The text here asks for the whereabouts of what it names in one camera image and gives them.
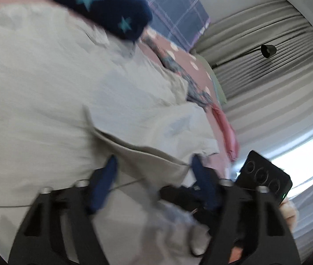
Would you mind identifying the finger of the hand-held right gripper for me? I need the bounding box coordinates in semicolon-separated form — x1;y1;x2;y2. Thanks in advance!
159;185;218;228

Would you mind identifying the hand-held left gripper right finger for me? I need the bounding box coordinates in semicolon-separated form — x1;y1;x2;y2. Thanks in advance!
191;155;302;265

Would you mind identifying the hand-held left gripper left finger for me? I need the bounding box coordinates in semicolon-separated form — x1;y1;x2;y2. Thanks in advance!
7;155;119;265

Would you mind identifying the light grey garment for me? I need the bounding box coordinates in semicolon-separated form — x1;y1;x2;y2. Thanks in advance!
0;6;221;265

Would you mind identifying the person's right hand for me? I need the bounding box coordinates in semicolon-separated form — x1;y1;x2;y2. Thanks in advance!
279;199;300;232

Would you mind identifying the pink cloth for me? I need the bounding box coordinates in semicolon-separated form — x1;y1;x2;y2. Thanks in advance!
211;104;241;162

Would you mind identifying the dark floral patterned cloth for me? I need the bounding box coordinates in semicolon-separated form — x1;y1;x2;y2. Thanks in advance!
145;37;215;111

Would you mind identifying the light green cloth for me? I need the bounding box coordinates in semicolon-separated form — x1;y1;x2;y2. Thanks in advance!
195;54;228;104

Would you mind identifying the black lamp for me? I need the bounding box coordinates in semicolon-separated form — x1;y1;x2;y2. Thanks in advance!
212;44;277;68

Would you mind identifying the pink polka-dot blanket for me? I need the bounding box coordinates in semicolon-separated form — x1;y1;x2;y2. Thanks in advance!
0;0;241;178

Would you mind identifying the grey curtain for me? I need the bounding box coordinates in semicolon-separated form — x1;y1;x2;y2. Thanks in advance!
191;0;313;254

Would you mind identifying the blue plaid pillow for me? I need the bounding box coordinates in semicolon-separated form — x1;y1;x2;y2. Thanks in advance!
118;0;211;53

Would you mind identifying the navy star-print fleece cloth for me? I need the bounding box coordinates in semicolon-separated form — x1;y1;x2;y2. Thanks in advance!
21;0;153;44

